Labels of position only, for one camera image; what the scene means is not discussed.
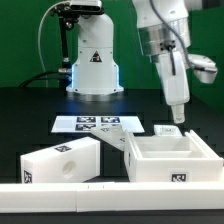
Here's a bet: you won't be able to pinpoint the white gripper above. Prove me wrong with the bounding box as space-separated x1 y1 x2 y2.
156 51 190 124

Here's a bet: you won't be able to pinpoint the small white cabinet panel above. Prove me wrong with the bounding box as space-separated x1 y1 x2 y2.
154 125 181 137

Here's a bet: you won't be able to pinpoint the white cabinet body box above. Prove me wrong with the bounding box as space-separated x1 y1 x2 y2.
124 130 224 182

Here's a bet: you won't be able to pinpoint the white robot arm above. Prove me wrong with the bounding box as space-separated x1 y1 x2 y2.
66 0 190 123

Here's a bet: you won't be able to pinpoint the white cabinet block with hole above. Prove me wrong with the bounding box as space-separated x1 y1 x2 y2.
20 137 100 184

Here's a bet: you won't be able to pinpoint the white marker sheet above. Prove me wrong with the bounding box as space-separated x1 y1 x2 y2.
51 116 144 133

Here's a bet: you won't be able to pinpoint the white front fence bar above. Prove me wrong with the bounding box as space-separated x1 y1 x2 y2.
0 182 224 213

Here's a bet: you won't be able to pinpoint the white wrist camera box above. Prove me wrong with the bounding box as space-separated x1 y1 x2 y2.
189 54 218 84

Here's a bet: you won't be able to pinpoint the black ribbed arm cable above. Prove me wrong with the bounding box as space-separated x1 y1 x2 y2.
148 0 196 76

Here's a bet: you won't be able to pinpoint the black base cables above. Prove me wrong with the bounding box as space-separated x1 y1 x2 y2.
18 70 69 89

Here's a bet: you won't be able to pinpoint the black camera on stand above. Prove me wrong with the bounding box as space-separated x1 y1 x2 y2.
50 0 104 88

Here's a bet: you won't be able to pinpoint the grey white cable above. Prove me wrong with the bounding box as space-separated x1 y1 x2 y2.
37 0 71 88

